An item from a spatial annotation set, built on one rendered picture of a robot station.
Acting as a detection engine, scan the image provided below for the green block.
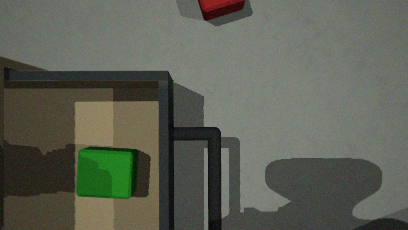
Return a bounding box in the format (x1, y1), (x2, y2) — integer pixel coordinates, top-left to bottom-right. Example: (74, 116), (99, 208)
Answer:
(76, 146), (139, 199)

